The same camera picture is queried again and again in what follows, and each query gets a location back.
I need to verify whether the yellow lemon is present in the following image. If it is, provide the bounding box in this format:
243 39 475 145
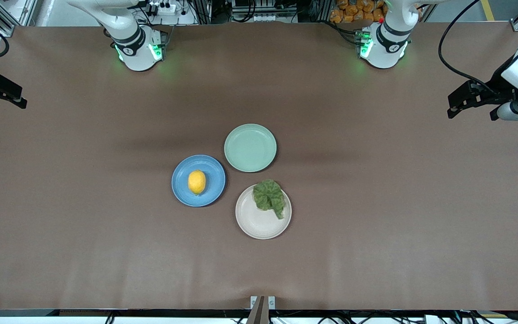
188 170 207 196

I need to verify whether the green lettuce leaf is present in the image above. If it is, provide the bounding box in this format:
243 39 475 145
253 179 286 220

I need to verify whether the bag of oranges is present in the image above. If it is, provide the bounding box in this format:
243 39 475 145
330 0 386 24

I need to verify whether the white power strip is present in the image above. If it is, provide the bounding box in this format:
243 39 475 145
148 0 177 17

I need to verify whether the blue round plate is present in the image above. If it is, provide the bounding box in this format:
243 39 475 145
171 155 226 207

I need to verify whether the mint green round plate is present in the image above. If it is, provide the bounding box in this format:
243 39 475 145
224 123 277 173

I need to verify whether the beige round plate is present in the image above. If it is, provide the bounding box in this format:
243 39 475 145
235 183 292 240

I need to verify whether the brown table cover sheet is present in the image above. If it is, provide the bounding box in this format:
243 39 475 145
0 22 518 311

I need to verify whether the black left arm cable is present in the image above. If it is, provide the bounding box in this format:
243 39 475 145
438 0 500 95

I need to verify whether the black table edge rail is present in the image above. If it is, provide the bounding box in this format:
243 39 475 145
0 309 518 318

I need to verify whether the brown post with metal brackets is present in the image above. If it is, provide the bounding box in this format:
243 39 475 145
246 295 276 324

